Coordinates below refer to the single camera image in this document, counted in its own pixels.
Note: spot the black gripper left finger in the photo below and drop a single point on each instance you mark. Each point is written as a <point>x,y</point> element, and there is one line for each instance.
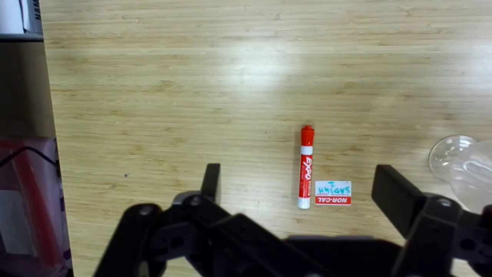
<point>155,240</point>

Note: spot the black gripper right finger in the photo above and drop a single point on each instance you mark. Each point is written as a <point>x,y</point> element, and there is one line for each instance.
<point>436,231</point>

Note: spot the red Expo marker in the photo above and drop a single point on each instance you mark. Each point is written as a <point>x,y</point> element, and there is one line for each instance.
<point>307,169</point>

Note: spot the clear plastic wine glass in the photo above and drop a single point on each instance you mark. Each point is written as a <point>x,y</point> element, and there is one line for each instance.
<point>462,163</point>

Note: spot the white red label sticker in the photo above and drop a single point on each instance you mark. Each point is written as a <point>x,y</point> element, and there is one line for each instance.
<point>333,192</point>

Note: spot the white box with black print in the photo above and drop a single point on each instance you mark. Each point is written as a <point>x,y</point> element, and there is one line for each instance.
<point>13,15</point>

